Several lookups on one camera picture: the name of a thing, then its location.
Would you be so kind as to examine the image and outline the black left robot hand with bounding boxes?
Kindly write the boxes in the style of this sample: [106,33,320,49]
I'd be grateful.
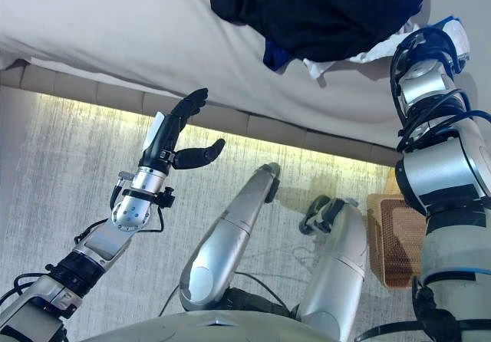
[138,87,226,175]

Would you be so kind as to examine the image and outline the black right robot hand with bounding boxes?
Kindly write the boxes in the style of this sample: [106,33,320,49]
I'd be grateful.
[397,15,472,65]

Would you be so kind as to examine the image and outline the silver right robot leg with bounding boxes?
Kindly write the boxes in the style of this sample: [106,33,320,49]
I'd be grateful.
[293,194,370,342]

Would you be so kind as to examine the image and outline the beige upholstered bed frame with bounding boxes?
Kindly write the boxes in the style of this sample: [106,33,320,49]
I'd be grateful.
[0,58,403,167]

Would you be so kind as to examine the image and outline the grey robot torso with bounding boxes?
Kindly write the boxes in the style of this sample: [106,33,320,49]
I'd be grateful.
[76,307,346,342]

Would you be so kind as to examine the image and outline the navy blue garment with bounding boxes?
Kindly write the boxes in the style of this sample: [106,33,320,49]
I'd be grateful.
[262,37,297,74]

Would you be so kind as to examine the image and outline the large bed grey cover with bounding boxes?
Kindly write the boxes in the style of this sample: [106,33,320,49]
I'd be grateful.
[0,0,491,146]

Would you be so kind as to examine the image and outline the white garment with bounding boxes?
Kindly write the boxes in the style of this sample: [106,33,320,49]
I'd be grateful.
[302,21,423,87]

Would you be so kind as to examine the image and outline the silver left robot leg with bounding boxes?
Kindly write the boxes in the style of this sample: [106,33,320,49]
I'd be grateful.
[178,163,282,313]

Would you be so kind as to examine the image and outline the black garment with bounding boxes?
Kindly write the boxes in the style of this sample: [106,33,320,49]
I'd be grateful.
[209,0,427,71]

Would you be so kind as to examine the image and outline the silver robot leg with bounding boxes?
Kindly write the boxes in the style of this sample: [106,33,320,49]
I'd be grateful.
[178,163,282,313]
[293,194,370,342]

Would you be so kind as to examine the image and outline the wooden woven basket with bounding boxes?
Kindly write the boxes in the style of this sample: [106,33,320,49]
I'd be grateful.
[366,165,430,290]

